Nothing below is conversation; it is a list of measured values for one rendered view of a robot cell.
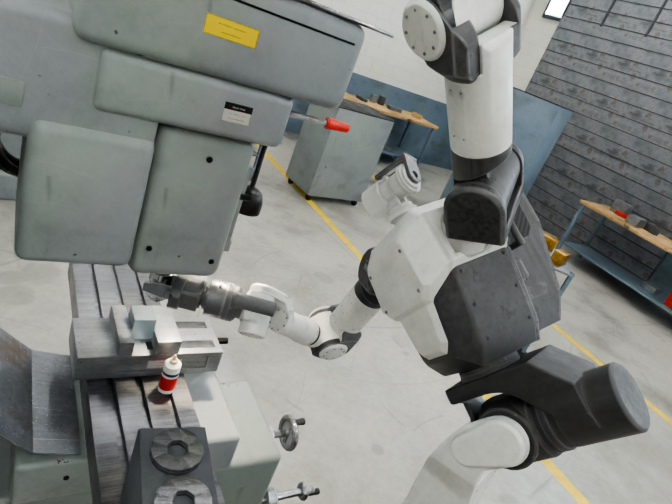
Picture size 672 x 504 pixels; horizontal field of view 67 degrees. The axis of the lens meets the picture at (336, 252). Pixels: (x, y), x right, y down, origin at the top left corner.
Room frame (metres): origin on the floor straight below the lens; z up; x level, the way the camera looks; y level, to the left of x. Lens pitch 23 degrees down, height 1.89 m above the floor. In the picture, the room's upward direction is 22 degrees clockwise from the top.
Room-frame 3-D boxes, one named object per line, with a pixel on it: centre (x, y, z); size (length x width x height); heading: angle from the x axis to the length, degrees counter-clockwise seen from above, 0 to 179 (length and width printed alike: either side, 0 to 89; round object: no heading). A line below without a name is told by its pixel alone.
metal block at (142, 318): (1.02, 0.38, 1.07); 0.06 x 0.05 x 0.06; 38
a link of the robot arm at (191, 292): (0.99, 0.25, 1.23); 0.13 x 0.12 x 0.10; 13
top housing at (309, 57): (0.96, 0.36, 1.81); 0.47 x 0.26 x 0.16; 128
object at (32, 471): (0.97, 0.34, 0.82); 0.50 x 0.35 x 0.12; 128
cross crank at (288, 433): (1.28, -0.05, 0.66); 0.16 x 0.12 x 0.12; 128
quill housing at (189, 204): (0.97, 0.35, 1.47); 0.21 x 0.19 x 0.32; 38
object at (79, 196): (0.85, 0.50, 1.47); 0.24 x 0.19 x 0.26; 38
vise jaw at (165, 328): (1.06, 0.34, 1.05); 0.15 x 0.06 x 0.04; 38
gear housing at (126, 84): (0.95, 0.38, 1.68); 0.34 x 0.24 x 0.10; 128
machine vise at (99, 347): (1.04, 0.36, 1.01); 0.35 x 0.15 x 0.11; 128
